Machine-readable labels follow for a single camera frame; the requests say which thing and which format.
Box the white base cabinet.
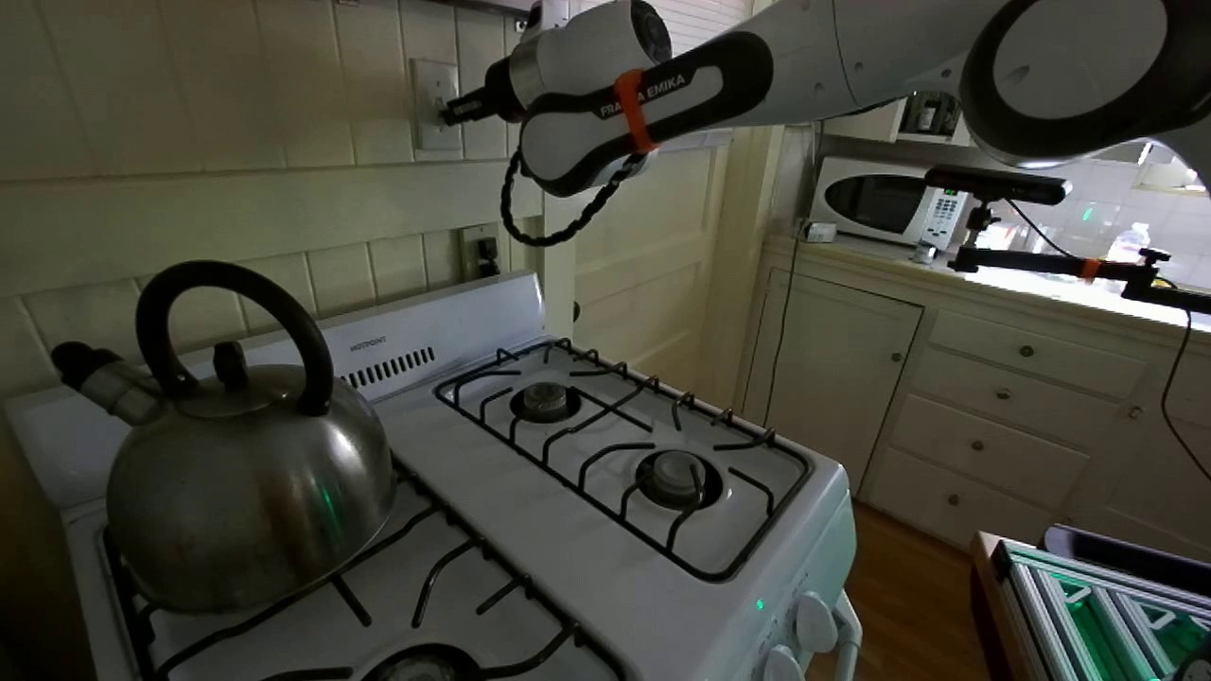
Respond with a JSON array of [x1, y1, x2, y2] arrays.
[[734, 231, 1211, 562]]

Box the white microwave oven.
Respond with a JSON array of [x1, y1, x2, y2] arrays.
[[806, 154, 976, 253]]

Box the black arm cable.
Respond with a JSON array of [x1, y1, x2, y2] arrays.
[[495, 146, 653, 250]]

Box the white gas stove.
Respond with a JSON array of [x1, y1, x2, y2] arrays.
[[0, 268, 870, 681]]

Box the steel kettle with black handle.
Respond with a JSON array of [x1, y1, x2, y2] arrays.
[[48, 257, 402, 619]]

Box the black stereo camera bar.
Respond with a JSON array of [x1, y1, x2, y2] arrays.
[[922, 162, 1074, 208]]

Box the white stove knob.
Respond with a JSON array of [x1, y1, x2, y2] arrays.
[[755, 642, 811, 681], [789, 595, 842, 659]]

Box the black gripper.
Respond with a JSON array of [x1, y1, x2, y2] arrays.
[[434, 53, 533, 128]]

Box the white cabinet door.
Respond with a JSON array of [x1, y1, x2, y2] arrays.
[[765, 273, 927, 492]]

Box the black stove burner grate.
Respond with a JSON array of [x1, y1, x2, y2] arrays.
[[432, 338, 816, 586], [98, 464, 634, 681]]

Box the thin black camera cable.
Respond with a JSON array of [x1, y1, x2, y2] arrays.
[[1155, 305, 1211, 484]]

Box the round stove burner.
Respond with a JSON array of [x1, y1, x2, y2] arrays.
[[505, 378, 585, 429], [364, 642, 489, 681], [630, 448, 726, 511]]

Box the white wall light switch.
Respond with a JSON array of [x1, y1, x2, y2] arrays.
[[411, 58, 466, 157]]

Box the white cabinet drawer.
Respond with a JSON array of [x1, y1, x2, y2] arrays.
[[927, 300, 1161, 406], [904, 345, 1129, 455], [857, 442, 1058, 556], [885, 388, 1095, 511]]

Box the green white plastic rack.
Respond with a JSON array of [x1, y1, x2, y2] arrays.
[[997, 541, 1211, 681]]

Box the white panel door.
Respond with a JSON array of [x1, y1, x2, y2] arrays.
[[566, 135, 740, 396]]

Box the wall power outlet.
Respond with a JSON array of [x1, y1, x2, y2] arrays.
[[458, 222, 502, 284]]

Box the dark flat tablet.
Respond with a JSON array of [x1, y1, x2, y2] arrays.
[[1039, 517, 1211, 603]]

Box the white oven door handle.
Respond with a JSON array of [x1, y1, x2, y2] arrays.
[[825, 586, 870, 681]]

